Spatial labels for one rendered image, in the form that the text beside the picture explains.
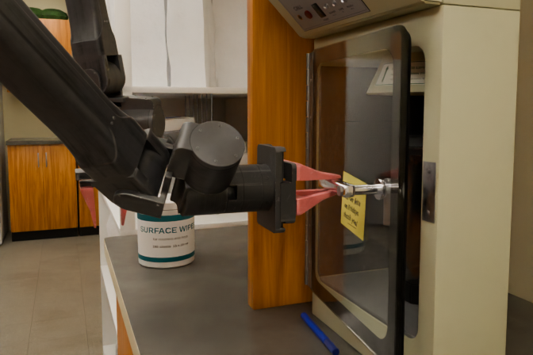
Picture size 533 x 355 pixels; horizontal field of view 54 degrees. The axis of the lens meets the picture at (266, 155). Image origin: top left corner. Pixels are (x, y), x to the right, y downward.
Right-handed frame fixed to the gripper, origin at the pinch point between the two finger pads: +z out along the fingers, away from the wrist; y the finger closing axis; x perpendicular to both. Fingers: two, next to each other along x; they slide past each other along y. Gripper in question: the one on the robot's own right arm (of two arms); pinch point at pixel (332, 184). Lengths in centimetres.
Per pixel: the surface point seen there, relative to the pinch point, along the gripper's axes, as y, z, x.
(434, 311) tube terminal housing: -13.8, 7.6, -11.0
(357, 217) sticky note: -4.7, 3.9, 0.4
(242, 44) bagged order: 33, 28, 127
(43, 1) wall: 119, -55, 544
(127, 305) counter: -26.1, -22.5, 35.8
